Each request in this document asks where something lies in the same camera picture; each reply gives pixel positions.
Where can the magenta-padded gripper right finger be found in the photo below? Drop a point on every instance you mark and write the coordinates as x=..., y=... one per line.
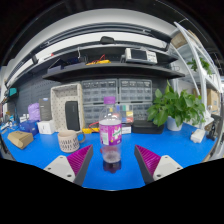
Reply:
x=158, y=166

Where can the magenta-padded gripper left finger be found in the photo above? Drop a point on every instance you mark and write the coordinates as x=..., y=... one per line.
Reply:
x=68, y=168

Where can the purple-capped clear drink bottle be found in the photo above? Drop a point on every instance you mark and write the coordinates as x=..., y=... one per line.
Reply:
x=110, y=133

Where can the beige patterned mug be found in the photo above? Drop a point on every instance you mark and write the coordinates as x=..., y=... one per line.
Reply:
x=68, y=141

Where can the black flat case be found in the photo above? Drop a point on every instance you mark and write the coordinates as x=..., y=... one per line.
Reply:
x=146, y=127

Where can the yellow multimeter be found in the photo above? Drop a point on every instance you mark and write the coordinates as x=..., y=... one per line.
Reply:
x=88, y=130

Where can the white box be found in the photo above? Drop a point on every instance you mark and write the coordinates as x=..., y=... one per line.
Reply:
x=45, y=127

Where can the small white-labelled box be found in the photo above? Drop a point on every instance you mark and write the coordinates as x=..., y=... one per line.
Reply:
x=126, y=130

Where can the small white block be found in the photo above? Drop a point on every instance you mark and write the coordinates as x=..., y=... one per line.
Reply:
x=198, y=135

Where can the black rectangular speaker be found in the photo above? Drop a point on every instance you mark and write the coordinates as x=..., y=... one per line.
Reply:
x=72, y=115

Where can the brown cardboard box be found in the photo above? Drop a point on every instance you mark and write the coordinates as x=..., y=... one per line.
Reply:
x=20, y=139

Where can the blue box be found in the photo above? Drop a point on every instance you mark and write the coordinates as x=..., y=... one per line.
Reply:
x=28, y=127

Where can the grey small-parts drawer cabinet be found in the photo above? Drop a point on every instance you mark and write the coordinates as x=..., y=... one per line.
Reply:
x=141, y=111
x=91, y=115
x=136, y=90
x=99, y=90

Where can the clear organiser box colourful contents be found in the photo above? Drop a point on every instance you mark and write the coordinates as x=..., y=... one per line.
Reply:
x=127, y=114

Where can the green potted plant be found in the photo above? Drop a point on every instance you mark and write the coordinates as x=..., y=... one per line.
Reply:
x=175, y=106

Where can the beige perforated tray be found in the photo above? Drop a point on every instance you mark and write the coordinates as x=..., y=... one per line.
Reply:
x=58, y=106

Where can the dark grey flat box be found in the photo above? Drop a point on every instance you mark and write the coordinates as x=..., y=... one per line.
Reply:
x=45, y=109

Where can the purple bag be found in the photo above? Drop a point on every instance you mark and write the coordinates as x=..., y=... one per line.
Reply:
x=34, y=112

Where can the teal device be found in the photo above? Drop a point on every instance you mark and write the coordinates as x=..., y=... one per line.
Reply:
x=12, y=92

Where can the white shelf unit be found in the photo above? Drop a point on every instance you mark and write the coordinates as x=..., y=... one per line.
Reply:
x=200, y=66

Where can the black wall shelf unit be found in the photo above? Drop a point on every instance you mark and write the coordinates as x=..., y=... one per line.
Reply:
x=110, y=70

